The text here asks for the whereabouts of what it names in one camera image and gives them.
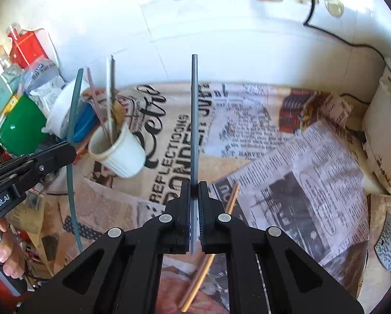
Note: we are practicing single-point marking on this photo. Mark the gold chopstick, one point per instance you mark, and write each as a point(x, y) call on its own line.
point(196, 287)
point(118, 114)

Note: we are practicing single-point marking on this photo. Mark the white printed packet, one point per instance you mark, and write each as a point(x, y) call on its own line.
point(46, 96)

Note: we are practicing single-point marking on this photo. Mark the blue plastic bowl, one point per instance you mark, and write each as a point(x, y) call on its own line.
point(86, 121)

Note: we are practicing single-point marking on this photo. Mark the person's left hand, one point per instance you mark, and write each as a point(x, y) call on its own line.
point(9, 255)

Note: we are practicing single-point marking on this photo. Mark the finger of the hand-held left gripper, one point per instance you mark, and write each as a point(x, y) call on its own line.
point(58, 157)

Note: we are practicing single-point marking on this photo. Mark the wooden cutting board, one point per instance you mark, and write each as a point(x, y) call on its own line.
point(375, 206)

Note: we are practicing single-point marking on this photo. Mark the newspaper sheet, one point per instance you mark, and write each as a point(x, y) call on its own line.
point(313, 186)

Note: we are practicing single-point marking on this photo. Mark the newspaper print tablecloth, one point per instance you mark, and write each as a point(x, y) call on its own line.
point(247, 127)

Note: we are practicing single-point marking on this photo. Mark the pink chopstick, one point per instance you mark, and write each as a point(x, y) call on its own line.
point(97, 104)

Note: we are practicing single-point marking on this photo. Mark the white rice cooker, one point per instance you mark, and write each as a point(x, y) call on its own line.
point(385, 137)

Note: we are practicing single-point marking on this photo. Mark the white and blue lidded tub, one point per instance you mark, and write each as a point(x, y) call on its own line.
point(59, 111)

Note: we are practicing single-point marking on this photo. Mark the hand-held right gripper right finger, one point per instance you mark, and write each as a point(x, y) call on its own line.
point(202, 202)

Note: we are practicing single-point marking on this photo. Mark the green plastic container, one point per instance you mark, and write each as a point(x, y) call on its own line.
point(19, 127)

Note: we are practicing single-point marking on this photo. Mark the grey blue chopstick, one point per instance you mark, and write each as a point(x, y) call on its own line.
point(195, 121)

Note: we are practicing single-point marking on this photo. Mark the teal chopstick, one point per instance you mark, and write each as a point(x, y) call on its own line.
point(71, 202)

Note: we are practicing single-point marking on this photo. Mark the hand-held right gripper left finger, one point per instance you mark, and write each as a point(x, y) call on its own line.
point(185, 202)

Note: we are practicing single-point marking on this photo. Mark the white ceramic cup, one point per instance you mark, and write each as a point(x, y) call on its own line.
point(126, 157)

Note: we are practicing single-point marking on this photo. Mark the red box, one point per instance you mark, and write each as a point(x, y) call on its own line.
point(28, 49)

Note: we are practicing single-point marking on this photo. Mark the hammered steel cleaver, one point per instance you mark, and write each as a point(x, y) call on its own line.
point(387, 248)

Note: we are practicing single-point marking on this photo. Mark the teal box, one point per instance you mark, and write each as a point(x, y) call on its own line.
point(1, 95)

